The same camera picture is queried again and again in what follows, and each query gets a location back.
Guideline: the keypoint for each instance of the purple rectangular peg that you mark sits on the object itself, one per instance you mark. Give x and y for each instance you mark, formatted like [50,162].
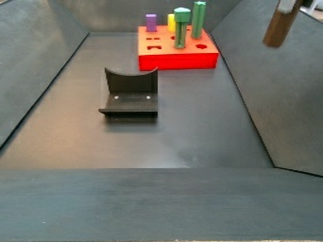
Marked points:
[151,22]

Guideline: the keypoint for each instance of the brown hexagon peg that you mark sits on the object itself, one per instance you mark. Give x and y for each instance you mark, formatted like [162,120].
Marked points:
[281,22]

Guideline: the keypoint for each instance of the red shape sorter board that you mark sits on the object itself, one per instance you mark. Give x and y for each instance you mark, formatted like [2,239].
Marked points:
[156,52]

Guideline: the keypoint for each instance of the green heart peg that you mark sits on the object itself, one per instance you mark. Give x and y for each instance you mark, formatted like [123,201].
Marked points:
[182,17]

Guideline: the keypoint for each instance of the green star peg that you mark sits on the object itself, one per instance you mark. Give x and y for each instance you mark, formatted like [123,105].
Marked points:
[198,19]

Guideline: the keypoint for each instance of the black curved holder stand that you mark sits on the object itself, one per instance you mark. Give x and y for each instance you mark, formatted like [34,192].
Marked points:
[132,93]

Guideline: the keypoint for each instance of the yellow cylinder peg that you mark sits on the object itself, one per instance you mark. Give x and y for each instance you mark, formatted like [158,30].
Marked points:
[171,22]

